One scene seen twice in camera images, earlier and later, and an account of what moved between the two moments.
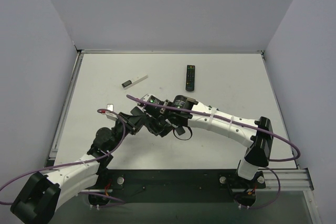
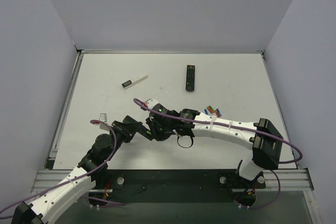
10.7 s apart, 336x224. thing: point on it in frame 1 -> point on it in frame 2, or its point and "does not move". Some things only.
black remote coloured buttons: [190, 78] does not move
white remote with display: [134, 81] does not move
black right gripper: [159, 126] -> [153, 125]
